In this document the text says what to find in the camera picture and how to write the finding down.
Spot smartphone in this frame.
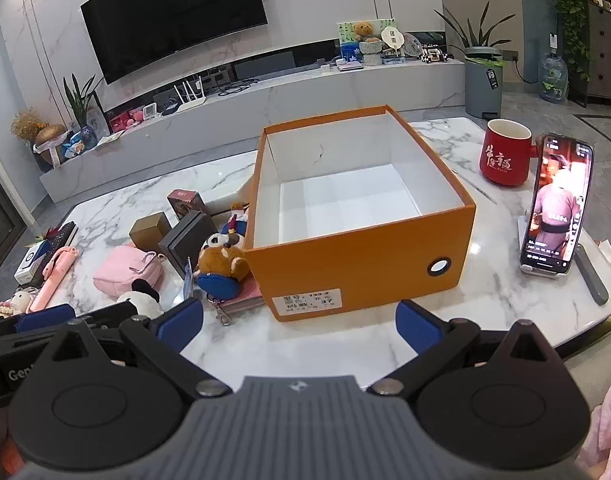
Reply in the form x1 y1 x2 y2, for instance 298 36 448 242
519 132 595 275

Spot black cables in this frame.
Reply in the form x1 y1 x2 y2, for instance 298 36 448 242
218 78 260 96

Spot blue snack packet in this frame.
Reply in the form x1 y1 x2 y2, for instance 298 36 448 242
60 132 94 156

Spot brown cardboard box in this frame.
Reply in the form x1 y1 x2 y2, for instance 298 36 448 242
129 211 172 252

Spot dried flower bunch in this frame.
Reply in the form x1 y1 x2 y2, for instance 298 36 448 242
10 107 49 141

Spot gold round vase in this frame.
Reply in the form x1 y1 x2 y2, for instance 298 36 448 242
34 124 69 166

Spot panda plush toy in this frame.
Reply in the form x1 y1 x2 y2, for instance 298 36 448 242
116 280 162 318

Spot dark grey box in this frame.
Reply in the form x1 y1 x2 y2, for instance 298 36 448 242
158 210 219 278

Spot dark red box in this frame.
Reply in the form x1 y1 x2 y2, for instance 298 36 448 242
167 189 207 221

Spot white blue box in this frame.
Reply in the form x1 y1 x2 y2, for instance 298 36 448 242
13 240 61 286

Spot black remote control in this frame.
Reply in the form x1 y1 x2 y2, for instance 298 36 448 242
24 221 79 251

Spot black television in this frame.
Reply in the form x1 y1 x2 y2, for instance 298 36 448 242
80 0 269 85

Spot pink pouch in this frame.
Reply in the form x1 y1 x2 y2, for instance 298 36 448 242
93 245 166 298

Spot brown teddy bear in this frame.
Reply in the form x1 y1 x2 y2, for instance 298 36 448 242
353 21 381 43

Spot tall-leaf plant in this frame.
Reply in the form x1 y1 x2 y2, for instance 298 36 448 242
63 74 104 131

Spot person's pink clothing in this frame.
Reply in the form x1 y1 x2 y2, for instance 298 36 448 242
575 380 611 480

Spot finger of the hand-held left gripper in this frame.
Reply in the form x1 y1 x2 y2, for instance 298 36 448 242
0 304 77 339
76 310 139 333

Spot green flower picture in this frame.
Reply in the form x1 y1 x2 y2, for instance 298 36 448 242
337 19 401 61

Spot brown plush toy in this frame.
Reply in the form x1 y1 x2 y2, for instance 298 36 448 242
193 202 251 307

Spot cream crochet doll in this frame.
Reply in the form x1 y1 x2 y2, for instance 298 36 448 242
0 287 39 317

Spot green vine plant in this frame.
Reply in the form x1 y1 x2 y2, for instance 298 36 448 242
530 0 593 81

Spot blue water bottle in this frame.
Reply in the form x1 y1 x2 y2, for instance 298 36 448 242
539 52 569 105

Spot long-leaf green plant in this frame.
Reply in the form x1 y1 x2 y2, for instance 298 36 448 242
434 2 516 51

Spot grey handled tool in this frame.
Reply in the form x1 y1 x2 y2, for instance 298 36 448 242
575 242 610 306

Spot pink toy set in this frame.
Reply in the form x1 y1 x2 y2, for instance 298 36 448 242
109 110 142 133

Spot orange cardboard box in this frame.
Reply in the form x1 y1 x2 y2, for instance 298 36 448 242
244 105 477 323

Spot pink selfie stick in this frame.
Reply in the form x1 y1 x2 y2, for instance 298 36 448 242
30 246 80 313

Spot grey trash bin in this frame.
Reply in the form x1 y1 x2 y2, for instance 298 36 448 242
464 46 505 120

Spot red mug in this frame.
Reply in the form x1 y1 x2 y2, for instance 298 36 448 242
479 119 539 187

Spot marble television console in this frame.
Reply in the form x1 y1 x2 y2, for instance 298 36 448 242
38 57 466 204

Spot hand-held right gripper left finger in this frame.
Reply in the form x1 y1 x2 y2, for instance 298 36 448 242
33 297 234 401

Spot grey drawer cabinet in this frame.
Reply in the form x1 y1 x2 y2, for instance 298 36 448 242
573 0 611 108

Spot white round fan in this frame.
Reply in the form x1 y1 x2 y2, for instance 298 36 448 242
380 27 403 53

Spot white router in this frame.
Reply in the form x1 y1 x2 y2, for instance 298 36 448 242
173 75 207 111

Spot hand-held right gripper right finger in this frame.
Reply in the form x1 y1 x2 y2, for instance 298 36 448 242
366 299 569 398

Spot white phone stand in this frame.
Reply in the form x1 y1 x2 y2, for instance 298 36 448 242
516 212 581 279

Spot pink wallet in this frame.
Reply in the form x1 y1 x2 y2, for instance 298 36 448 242
208 282 266 328

